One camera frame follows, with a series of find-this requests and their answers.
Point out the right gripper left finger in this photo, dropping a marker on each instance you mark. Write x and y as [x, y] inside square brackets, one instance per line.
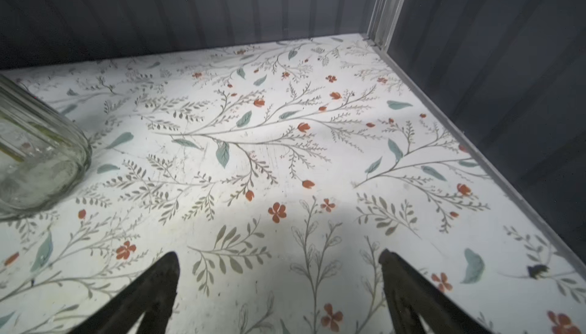
[147, 302]

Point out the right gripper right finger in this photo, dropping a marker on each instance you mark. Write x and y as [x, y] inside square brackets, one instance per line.
[413, 301]

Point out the clear ribbed glass vase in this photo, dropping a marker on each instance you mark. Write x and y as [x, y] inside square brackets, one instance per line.
[44, 155]

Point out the floral patterned table mat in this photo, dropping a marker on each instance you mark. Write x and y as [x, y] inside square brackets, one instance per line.
[278, 173]

